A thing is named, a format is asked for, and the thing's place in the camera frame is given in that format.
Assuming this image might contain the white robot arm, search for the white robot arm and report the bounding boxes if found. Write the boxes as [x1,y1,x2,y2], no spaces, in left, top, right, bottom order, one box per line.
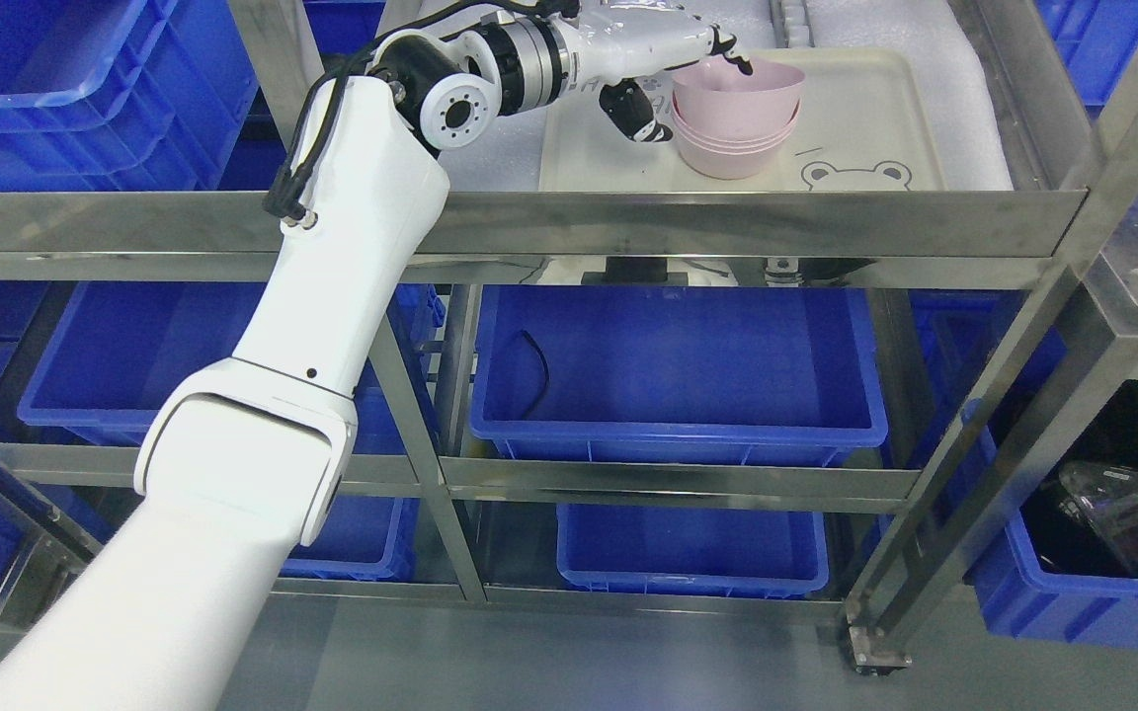
[0,1,501,710]

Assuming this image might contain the blue bin shelf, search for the blue bin shelf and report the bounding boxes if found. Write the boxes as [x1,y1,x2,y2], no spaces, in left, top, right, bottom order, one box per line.
[556,504,831,600]
[469,286,889,468]

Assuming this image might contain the blue bin shelf upper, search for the blue bin shelf upper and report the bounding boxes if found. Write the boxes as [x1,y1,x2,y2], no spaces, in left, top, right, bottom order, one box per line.
[469,286,889,468]

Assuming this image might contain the black helmet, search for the black helmet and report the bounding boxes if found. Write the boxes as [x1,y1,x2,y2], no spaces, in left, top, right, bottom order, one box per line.
[1021,381,1138,578]

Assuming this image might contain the blue bin shelf lower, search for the blue bin shelf lower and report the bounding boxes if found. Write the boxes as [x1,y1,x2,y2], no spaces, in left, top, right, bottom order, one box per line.
[556,504,831,600]

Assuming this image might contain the pink ikea bowl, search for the pink ikea bowl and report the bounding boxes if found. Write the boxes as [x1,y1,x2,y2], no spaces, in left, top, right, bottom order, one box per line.
[673,57,807,141]

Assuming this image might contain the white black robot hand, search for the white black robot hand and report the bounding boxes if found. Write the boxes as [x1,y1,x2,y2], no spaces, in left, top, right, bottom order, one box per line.
[554,1,754,143]

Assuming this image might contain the steel shelf rack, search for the steel shelf rack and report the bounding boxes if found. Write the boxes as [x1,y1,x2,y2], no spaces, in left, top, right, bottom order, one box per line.
[0,1,1138,708]

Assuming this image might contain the stacked pink bowls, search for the stacked pink bowls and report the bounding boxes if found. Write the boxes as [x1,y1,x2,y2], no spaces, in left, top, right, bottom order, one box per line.
[670,99,803,180]

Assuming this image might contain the blue bin holding helmet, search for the blue bin holding helmet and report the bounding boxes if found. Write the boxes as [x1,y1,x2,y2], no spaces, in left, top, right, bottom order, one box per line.
[964,385,1138,658]

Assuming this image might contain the white foam sheet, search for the white foam sheet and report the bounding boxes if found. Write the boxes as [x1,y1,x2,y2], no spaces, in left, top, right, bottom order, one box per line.
[440,1,1015,191]

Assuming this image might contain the blue bin left upper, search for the blue bin left upper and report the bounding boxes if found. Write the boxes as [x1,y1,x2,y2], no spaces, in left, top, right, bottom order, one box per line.
[16,281,447,455]

